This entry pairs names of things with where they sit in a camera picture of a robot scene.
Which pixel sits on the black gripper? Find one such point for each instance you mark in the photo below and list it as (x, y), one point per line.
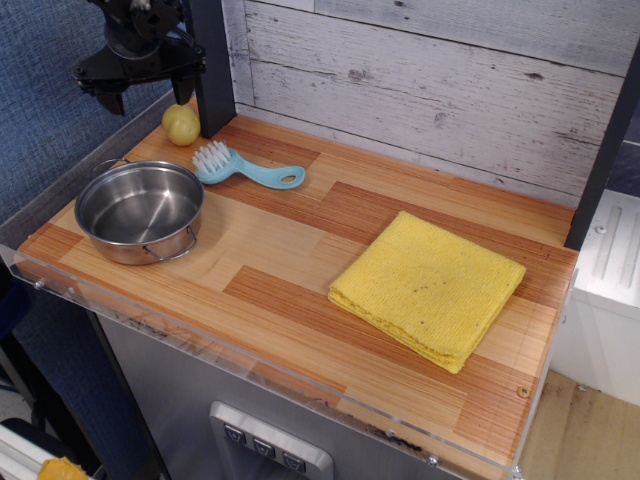
(107, 75)

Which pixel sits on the dark upright post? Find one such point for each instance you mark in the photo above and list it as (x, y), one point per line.
(604, 163)
(214, 88)

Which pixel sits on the folded yellow cloth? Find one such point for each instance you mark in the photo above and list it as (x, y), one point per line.
(429, 289)

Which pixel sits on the white ribbed side cabinet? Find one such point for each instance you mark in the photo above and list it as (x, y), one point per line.
(597, 343)

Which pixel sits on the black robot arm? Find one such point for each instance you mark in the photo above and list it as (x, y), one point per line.
(144, 43)

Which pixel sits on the yellow object bottom left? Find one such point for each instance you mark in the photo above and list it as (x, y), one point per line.
(61, 469)

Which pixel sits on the light blue scrub brush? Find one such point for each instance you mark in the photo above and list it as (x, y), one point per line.
(215, 163)

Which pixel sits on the stainless steel pot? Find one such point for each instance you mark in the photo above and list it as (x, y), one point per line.
(142, 212)

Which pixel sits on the silver dispenser button panel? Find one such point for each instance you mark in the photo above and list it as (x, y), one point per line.
(254, 449)

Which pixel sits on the dark right upright post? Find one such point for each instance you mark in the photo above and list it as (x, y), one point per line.
(604, 163)

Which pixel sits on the clear acrylic edge guard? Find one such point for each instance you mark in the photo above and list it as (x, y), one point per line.
(288, 356)

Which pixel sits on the grey metal side rail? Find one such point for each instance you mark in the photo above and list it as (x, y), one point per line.
(65, 188)

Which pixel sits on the yellow potato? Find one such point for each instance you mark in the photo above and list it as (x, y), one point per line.
(181, 124)

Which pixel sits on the dark left upright post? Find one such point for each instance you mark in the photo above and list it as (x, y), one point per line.
(214, 88)

